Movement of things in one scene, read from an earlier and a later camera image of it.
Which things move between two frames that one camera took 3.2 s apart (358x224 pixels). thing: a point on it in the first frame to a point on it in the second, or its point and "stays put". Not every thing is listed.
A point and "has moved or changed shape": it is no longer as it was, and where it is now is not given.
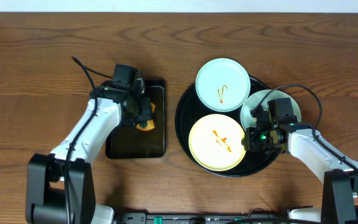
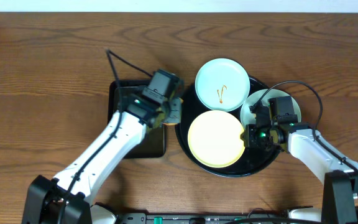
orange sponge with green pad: x=146 y=125 has moved or changed shape
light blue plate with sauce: x=222 y=84 stays put
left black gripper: x=143 y=105 to x=174 y=104
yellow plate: x=215 y=143 stays put
